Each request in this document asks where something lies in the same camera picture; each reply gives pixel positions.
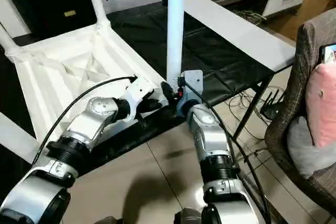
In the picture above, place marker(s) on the brown plaid armchair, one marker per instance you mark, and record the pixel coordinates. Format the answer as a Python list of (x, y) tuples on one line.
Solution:
[(288, 103)]

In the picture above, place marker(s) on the black work mat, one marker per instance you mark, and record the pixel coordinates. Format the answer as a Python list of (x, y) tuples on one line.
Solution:
[(210, 64)]

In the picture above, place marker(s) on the dark right robot foot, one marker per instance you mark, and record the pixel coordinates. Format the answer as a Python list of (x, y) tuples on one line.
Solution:
[(190, 216)]

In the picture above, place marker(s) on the pink cushion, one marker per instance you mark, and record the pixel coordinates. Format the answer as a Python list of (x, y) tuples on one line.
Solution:
[(323, 103)]

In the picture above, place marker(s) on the black wifi router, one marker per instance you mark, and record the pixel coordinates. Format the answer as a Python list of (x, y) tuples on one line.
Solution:
[(270, 111)]

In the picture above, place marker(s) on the smartphone with lit screen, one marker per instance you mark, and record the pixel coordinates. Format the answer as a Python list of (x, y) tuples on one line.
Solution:
[(328, 53)]

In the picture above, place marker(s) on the grey cushion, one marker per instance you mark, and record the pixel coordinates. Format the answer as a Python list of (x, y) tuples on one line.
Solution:
[(302, 150)]

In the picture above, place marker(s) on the white plastic table top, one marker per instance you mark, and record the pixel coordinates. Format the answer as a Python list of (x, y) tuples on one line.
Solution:
[(52, 77)]

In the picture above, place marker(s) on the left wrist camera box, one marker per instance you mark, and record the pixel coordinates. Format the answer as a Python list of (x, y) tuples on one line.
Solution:
[(137, 89)]

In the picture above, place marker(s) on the dark left robot foot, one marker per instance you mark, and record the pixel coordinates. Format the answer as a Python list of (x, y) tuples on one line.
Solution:
[(109, 221)]

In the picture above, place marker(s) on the dark robot foot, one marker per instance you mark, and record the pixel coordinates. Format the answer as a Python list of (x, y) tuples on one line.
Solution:
[(109, 221), (190, 216)]

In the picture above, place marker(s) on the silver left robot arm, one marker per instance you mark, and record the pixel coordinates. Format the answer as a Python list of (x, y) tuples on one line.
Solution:
[(84, 121)]

